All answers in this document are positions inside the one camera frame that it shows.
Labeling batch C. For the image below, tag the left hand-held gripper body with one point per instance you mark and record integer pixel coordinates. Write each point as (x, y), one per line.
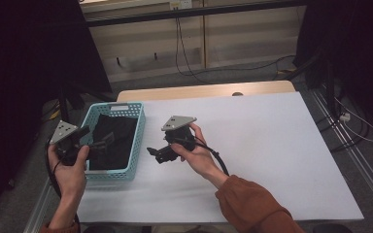
(63, 131)

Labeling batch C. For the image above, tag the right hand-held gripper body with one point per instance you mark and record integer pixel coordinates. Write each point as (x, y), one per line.
(178, 122)

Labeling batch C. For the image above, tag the light blue plastic basket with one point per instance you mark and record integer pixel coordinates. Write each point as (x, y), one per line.
(137, 142)

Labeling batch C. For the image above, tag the black cloth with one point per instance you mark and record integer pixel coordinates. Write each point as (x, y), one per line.
(119, 155)

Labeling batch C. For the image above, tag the person's right hand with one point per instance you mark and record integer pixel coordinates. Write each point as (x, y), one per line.
(200, 158)

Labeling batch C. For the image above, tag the person's left hand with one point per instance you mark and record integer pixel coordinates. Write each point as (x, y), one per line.
(69, 178)

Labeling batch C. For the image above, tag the black tripod stand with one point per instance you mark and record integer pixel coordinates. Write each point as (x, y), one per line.
(64, 106)

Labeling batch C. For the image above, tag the wooden table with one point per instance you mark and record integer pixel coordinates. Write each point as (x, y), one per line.
(191, 90)

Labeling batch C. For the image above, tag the black curtain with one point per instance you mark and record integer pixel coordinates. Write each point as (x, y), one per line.
(19, 81)
(359, 48)

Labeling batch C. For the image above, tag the white table sheet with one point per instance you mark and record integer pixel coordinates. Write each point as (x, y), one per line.
(272, 145)

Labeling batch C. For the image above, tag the black horizontal bar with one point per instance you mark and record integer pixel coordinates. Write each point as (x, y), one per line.
(191, 13)

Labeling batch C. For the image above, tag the black metal stand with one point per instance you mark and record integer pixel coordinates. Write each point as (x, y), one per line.
(329, 90)

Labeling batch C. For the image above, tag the white power plug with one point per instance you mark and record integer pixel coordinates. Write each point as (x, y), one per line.
(345, 116)

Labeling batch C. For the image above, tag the aluminium floor rail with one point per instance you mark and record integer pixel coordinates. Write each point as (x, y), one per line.
(39, 207)
(353, 152)

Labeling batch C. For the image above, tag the white wall outlet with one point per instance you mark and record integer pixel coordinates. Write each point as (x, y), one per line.
(180, 4)

